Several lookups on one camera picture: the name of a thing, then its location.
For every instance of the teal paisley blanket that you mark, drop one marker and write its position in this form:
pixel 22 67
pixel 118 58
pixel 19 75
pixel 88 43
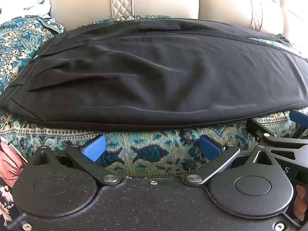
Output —
pixel 14 43

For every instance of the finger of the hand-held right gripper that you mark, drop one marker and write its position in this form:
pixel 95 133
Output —
pixel 264 131

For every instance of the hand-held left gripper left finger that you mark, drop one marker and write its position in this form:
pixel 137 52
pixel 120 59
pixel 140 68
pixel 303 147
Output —
pixel 94 148

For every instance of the black floral garment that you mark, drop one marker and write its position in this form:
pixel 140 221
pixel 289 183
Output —
pixel 9 163

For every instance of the black pants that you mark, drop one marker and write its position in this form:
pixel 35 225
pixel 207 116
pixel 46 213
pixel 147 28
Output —
pixel 149 77

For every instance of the light blue cloth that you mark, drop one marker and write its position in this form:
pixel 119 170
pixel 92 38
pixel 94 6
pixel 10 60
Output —
pixel 42 7

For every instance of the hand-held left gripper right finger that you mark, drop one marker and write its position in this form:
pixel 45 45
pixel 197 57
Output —
pixel 208 148

